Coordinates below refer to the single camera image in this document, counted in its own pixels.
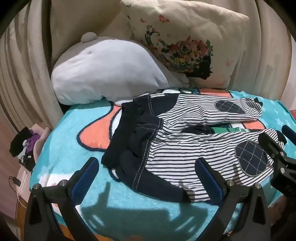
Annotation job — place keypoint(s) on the striped navy pants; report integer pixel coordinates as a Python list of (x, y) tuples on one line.
[(175, 148)]

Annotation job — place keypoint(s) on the cream floral pillow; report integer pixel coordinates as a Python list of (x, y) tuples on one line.
[(185, 27)]

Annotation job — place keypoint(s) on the pile of dark clothes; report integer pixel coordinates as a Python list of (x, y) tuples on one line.
[(23, 146)]

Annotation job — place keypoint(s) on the teal printed blanket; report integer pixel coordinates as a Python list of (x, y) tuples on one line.
[(76, 129)]

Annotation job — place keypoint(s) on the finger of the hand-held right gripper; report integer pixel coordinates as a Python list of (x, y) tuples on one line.
[(269, 142), (289, 131)]

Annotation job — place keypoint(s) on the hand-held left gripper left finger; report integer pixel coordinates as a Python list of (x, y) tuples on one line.
[(86, 176)]

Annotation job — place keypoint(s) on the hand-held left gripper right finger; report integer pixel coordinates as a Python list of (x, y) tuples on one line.
[(208, 178)]

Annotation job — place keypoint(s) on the grey plush pillow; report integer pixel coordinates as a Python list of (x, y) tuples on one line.
[(104, 64)]

